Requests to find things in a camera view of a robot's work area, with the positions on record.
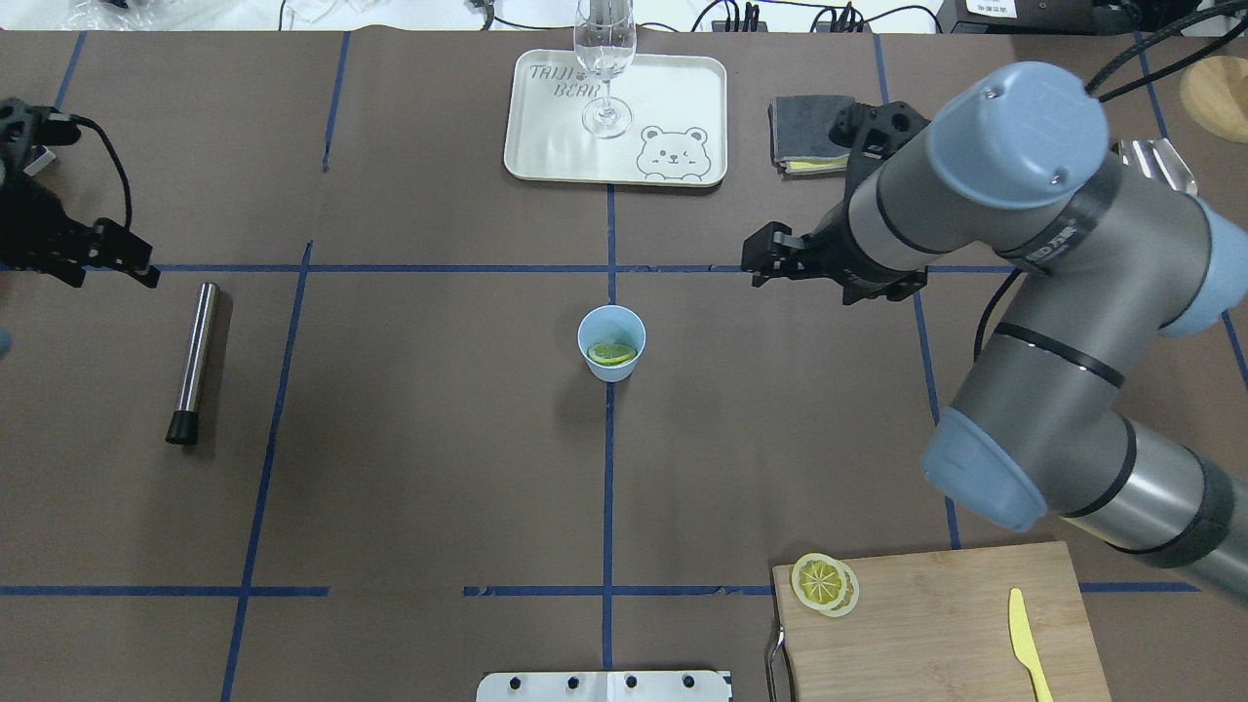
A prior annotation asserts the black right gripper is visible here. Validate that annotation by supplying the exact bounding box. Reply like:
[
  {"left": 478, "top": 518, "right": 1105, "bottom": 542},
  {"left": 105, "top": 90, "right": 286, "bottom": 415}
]
[{"left": 740, "top": 101, "right": 930, "bottom": 306}]

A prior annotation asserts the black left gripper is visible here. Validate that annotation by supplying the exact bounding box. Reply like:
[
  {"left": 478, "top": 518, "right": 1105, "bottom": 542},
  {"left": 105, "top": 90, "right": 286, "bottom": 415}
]
[{"left": 1, "top": 97, "right": 102, "bottom": 289}]

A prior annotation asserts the lemon slice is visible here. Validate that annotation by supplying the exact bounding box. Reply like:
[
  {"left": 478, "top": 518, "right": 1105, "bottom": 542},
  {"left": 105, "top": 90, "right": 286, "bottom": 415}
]
[
  {"left": 789, "top": 555, "right": 861, "bottom": 618},
  {"left": 587, "top": 342, "right": 639, "bottom": 368}
]

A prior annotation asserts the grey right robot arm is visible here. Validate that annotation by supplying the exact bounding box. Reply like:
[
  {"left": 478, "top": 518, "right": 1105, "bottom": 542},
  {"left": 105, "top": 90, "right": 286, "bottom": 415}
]
[{"left": 741, "top": 61, "right": 1247, "bottom": 605}]

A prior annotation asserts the light blue paper cup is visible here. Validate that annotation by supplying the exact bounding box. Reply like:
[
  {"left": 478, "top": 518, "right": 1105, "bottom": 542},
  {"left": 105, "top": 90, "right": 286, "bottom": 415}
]
[{"left": 577, "top": 305, "right": 646, "bottom": 383}]

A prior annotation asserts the wooden cup tree stand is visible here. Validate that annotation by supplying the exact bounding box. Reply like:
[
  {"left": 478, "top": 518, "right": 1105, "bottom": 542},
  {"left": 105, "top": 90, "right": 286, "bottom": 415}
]
[{"left": 1181, "top": 55, "right": 1247, "bottom": 145}]

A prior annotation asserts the yellow sponge cloth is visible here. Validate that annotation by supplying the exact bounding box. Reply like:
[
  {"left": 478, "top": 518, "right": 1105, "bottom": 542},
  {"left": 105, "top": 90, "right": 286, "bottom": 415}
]
[{"left": 782, "top": 156, "right": 847, "bottom": 176}]

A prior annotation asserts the grey folded cloth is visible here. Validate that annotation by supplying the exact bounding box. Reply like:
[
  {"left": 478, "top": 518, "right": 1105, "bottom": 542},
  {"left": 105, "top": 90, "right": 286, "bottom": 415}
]
[{"left": 768, "top": 95, "right": 855, "bottom": 176}]

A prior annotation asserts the white bear tray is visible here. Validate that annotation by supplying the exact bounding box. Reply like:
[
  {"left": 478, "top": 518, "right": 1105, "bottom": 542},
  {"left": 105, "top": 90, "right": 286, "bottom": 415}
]
[{"left": 503, "top": 49, "right": 729, "bottom": 187}]

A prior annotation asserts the steel muddler black tip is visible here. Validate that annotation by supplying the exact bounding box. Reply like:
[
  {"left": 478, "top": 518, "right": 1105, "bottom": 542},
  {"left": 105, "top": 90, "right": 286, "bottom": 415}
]
[{"left": 165, "top": 282, "right": 221, "bottom": 448}]

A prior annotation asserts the clear wine glass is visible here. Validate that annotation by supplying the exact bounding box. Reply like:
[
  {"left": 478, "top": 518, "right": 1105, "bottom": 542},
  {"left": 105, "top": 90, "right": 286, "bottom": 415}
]
[{"left": 573, "top": 1, "right": 636, "bottom": 139}]

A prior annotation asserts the steel ice scoop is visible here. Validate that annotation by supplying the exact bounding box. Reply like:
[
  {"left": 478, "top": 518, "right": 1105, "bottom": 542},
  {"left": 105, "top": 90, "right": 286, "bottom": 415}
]
[{"left": 1111, "top": 137, "right": 1199, "bottom": 196}]

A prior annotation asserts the wooden cutting board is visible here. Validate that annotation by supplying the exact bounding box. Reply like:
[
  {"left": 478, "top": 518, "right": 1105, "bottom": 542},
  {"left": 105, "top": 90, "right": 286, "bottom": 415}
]
[{"left": 773, "top": 541, "right": 1111, "bottom": 701}]

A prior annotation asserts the yellow plastic knife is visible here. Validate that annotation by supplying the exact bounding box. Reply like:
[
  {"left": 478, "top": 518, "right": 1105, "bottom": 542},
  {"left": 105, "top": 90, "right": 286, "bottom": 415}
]
[{"left": 1008, "top": 587, "right": 1055, "bottom": 702}]

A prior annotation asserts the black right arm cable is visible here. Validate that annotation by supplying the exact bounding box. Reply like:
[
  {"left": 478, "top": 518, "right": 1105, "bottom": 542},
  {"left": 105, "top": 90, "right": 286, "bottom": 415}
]
[{"left": 973, "top": 0, "right": 1248, "bottom": 362}]

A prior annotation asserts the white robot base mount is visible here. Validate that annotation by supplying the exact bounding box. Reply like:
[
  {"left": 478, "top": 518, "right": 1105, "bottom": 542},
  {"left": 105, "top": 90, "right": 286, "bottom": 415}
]
[{"left": 475, "top": 670, "right": 734, "bottom": 701}]

